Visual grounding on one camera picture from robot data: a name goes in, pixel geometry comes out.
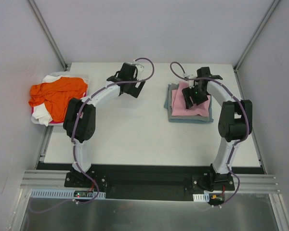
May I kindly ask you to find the pink t shirt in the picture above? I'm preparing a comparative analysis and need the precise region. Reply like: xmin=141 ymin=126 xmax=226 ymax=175
xmin=171 ymin=81 xmax=210 ymax=117

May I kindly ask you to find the blue t shirt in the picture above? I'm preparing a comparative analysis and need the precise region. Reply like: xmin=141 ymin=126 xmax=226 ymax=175
xmin=164 ymin=83 xmax=214 ymax=124

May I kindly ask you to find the grey t shirt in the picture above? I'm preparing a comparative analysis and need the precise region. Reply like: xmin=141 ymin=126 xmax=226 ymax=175
xmin=169 ymin=89 xmax=211 ymax=118

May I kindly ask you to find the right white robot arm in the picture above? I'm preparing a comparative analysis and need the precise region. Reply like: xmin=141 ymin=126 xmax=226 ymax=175
xmin=182 ymin=67 xmax=252 ymax=190

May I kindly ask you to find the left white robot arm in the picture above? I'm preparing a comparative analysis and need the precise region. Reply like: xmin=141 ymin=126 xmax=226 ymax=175
xmin=63 ymin=62 xmax=145 ymax=187

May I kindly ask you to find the orange t shirt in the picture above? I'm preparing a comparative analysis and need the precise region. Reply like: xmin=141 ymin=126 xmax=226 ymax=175
xmin=28 ymin=77 xmax=88 ymax=123

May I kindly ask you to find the white t shirt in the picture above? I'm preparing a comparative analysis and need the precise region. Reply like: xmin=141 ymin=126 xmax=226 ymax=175
xmin=31 ymin=74 xmax=72 ymax=127

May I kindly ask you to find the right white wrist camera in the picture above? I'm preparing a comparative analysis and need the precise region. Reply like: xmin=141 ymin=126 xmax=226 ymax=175
xmin=183 ymin=73 xmax=195 ymax=89

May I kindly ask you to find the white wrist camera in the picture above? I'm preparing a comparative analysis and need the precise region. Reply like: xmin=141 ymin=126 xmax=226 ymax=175
xmin=132 ymin=60 xmax=144 ymax=78
xmin=183 ymin=73 xmax=195 ymax=89

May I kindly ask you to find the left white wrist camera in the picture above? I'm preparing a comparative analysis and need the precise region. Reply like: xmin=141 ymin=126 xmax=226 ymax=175
xmin=132 ymin=60 xmax=144 ymax=78

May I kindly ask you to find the right aluminium corner post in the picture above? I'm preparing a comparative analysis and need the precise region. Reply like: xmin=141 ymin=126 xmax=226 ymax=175
xmin=234 ymin=0 xmax=281 ymax=73

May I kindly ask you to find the aluminium corner post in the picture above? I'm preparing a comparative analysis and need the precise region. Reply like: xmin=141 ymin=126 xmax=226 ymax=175
xmin=26 ymin=0 xmax=68 ymax=70
xmin=234 ymin=0 xmax=281 ymax=73

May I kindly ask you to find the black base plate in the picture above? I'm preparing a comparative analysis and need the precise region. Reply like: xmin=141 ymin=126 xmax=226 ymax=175
xmin=64 ymin=165 xmax=235 ymax=201

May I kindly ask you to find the left aluminium corner post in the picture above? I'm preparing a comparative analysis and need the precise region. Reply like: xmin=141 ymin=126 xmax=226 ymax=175
xmin=26 ymin=0 xmax=68 ymax=70

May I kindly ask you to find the right slotted cable duct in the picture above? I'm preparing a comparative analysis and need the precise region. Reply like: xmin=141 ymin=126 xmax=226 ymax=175
xmin=193 ymin=193 xmax=210 ymax=203

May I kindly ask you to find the slotted cable duct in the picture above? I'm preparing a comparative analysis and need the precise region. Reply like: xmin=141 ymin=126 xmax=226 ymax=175
xmin=31 ymin=189 xmax=106 ymax=200
xmin=193 ymin=193 xmax=210 ymax=203

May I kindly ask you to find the aluminium extrusion rail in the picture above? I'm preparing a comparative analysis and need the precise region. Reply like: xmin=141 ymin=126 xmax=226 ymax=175
xmin=20 ymin=144 xmax=280 ymax=193

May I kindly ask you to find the left slotted cable duct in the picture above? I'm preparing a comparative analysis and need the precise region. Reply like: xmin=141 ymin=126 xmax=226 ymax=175
xmin=31 ymin=189 xmax=106 ymax=200

